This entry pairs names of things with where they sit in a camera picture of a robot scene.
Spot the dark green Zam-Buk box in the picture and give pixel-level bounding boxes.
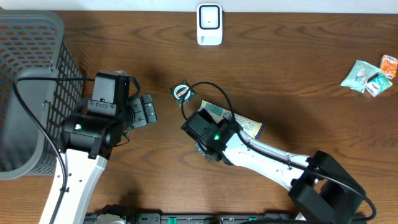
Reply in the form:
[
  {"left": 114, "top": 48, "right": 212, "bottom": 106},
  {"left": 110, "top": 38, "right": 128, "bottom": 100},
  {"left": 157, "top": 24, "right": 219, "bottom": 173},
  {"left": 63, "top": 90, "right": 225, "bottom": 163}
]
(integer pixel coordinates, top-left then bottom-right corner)
[{"left": 170, "top": 80, "right": 196, "bottom": 106}]

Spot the large orange white snack bag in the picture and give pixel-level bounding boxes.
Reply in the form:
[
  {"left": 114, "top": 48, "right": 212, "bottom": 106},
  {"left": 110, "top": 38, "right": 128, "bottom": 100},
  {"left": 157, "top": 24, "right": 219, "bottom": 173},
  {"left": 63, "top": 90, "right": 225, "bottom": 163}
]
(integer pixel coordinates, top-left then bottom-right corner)
[{"left": 198, "top": 100, "right": 264, "bottom": 139}]

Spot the green snack packet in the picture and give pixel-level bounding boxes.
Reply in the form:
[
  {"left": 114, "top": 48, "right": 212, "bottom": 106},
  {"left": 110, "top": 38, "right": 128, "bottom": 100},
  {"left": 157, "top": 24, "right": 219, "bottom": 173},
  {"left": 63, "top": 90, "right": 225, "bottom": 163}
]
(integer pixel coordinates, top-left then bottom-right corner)
[{"left": 340, "top": 60, "right": 380, "bottom": 93}]

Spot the teal white packet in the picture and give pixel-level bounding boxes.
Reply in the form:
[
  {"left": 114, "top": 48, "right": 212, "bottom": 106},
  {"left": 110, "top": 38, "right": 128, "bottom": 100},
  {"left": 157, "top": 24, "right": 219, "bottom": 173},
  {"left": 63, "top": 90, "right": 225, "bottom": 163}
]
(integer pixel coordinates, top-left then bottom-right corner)
[{"left": 366, "top": 73, "right": 392, "bottom": 97}]

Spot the orange red snack packet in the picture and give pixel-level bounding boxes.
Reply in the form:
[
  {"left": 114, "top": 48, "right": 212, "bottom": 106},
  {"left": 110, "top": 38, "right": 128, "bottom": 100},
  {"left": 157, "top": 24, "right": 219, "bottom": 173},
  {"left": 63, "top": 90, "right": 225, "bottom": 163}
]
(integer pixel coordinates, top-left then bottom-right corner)
[{"left": 379, "top": 55, "right": 397, "bottom": 80}]

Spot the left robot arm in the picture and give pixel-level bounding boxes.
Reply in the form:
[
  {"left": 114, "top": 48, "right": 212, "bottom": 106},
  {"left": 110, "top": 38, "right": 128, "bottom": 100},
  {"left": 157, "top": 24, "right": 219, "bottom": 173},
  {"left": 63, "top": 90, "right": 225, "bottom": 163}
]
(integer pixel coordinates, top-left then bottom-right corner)
[{"left": 40, "top": 71, "right": 157, "bottom": 223}]

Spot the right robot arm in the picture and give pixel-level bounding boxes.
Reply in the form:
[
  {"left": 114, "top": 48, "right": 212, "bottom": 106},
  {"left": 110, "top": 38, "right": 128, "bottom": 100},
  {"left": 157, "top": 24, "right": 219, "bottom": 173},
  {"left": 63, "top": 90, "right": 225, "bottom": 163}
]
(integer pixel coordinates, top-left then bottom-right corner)
[{"left": 181, "top": 109, "right": 366, "bottom": 223}]

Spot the white barcode scanner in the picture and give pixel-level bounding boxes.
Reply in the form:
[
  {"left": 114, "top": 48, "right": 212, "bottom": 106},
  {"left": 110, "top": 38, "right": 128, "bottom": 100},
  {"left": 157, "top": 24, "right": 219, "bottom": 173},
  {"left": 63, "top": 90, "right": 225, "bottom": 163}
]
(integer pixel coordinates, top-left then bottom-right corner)
[{"left": 197, "top": 3, "right": 223, "bottom": 46}]

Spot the black plastic mesh basket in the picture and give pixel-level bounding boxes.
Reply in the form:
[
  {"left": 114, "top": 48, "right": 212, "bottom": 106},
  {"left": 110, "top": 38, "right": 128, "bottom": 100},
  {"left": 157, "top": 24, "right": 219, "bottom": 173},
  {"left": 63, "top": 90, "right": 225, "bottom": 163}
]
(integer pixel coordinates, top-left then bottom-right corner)
[{"left": 1, "top": 10, "right": 84, "bottom": 180}]

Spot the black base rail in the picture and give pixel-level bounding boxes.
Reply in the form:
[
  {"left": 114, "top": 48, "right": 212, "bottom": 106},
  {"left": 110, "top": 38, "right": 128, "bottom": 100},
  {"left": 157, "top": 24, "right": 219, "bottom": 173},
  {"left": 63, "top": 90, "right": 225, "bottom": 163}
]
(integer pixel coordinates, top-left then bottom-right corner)
[{"left": 83, "top": 203, "right": 296, "bottom": 224}]

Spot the black camera cable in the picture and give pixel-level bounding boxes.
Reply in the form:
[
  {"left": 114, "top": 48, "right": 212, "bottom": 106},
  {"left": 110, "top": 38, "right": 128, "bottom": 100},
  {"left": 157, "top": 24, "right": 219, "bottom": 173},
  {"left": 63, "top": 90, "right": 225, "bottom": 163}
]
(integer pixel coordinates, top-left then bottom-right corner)
[{"left": 179, "top": 81, "right": 377, "bottom": 222}]

